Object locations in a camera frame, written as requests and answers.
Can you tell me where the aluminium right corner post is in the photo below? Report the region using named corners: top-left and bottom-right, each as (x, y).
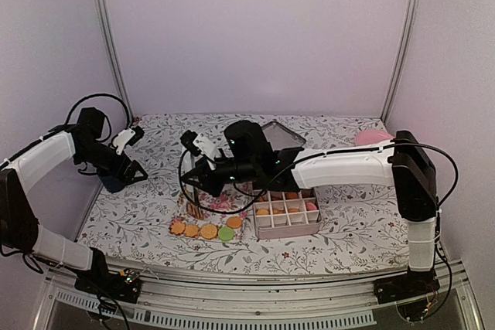
top-left (381, 0), bottom-right (420, 125)

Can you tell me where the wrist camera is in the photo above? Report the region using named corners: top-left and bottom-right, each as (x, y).
top-left (180, 130), bottom-right (220, 170)
top-left (111, 126), bottom-right (144, 155)

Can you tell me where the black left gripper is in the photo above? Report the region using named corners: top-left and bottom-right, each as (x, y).
top-left (76, 139), bottom-right (149, 184)

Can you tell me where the aluminium left corner post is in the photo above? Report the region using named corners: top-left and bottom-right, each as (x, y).
top-left (94, 0), bottom-right (130, 106)

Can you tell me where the floral cookie tray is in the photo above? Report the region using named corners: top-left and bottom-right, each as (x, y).
top-left (169, 183), bottom-right (252, 243)

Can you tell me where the aluminium corner post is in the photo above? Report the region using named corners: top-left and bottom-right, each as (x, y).
top-left (381, 0), bottom-right (420, 125)
top-left (94, 0), bottom-right (130, 106)

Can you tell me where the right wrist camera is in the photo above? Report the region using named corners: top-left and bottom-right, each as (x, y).
top-left (180, 130), bottom-right (220, 170)

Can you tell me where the silver metal tin lid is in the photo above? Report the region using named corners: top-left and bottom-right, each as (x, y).
top-left (261, 121), bottom-right (306, 151)

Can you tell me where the aluminium front rail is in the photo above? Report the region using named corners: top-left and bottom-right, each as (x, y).
top-left (33, 259), bottom-right (489, 329)

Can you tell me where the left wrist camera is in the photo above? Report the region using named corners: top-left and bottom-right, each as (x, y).
top-left (111, 126), bottom-right (144, 155)

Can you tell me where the dotted tan sandwich cookie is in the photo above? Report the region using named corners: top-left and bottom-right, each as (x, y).
top-left (200, 224), bottom-right (218, 240)

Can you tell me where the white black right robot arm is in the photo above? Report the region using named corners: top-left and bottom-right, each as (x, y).
top-left (179, 121), bottom-right (445, 304)

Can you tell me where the dark blue cup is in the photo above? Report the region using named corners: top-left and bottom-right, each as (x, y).
top-left (98, 175), bottom-right (125, 193)

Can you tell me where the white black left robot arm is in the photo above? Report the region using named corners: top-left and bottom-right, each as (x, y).
top-left (1, 97), bottom-right (148, 303)

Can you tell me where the pink plastic plate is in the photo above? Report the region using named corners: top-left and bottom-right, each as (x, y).
top-left (354, 129), bottom-right (394, 146)

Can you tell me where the green round cookie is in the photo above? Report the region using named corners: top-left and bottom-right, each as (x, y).
top-left (217, 226), bottom-right (235, 242)

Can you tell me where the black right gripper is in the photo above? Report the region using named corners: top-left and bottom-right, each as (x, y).
top-left (179, 156), bottom-right (258, 199)

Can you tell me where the pink divided cookie tin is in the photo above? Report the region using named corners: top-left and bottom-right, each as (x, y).
top-left (253, 189), bottom-right (323, 240)

